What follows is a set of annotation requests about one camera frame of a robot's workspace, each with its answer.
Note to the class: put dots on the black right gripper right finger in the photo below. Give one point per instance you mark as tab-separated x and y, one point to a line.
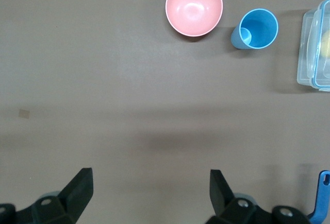
232	213

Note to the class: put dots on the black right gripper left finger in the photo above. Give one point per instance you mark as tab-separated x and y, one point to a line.
69	203

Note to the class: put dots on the pink bowl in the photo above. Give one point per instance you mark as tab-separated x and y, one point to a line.
194	6

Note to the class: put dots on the clear plastic lidded container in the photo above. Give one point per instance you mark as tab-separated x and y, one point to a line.
309	54

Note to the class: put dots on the blue plastic cup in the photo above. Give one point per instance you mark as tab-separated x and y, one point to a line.
257	28

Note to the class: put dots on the yellow food piece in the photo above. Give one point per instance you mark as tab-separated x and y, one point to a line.
326	44

